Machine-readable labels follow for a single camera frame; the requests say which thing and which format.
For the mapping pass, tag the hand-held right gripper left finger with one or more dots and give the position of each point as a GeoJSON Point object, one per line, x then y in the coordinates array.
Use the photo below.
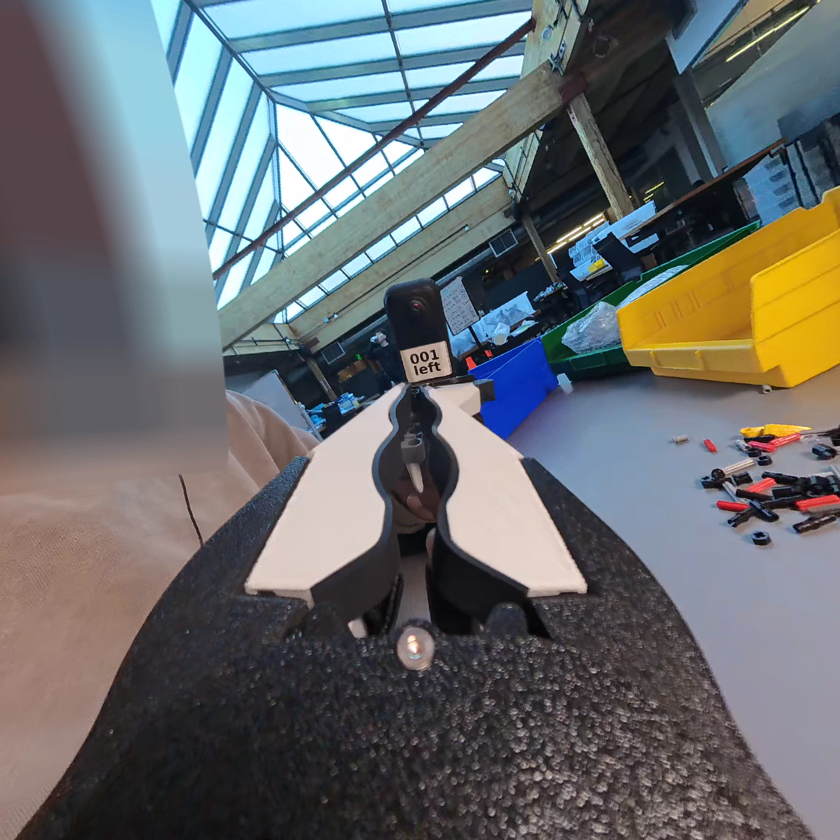
{"type": "Point", "coordinates": [321, 518]}

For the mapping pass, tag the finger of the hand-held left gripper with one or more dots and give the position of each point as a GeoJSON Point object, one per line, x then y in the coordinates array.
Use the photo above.
{"type": "Point", "coordinates": [463, 397]}

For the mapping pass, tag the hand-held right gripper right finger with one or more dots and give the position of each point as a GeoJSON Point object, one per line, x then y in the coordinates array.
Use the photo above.
{"type": "Point", "coordinates": [505, 518]}

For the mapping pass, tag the light grey sleeve black axle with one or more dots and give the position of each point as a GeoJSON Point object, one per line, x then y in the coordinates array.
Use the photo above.
{"type": "Point", "coordinates": [413, 446]}

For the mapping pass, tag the grey desk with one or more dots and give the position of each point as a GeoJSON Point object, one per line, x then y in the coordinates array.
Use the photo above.
{"type": "Point", "coordinates": [656, 590]}

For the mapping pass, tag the person's left hand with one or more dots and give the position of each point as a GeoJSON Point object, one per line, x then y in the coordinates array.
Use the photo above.
{"type": "Point", "coordinates": [417, 505]}

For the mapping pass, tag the white flip chart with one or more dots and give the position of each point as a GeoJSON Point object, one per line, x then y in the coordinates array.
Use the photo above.
{"type": "Point", "coordinates": [459, 305]}

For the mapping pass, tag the blue plastic bin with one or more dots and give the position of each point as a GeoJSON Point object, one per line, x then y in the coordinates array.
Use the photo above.
{"type": "Point", "coordinates": [518, 380]}

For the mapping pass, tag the green plastic bin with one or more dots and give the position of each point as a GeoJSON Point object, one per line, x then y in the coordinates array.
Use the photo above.
{"type": "Point", "coordinates": [590, 364]}

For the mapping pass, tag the clear plastic bags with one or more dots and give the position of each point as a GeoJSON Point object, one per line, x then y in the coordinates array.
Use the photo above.
{"type": "Point", "coordinates": [590, 328]}

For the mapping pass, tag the stack of white boxes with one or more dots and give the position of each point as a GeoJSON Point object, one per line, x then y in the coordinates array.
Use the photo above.
{"type": "Point", "coordinates": [610, 229]}

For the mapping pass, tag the yellow plastic bin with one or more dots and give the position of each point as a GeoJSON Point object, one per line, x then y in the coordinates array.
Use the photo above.
{"type": "Point", "coordinates": [689, 328]}

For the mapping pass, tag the wooden pillar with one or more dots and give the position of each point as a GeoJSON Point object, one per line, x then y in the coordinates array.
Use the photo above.
{"type": "Point", "coordinates": [594, 157]}

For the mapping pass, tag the person's beige sweatshirt torso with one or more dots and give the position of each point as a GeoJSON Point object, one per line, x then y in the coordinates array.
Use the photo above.
{"type": "Point", "coordinates": [79, 558]}

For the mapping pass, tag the pile of small toy bricks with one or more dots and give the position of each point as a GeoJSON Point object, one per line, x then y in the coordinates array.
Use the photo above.
{"type": "Point", "coordinates": [774, 485]}

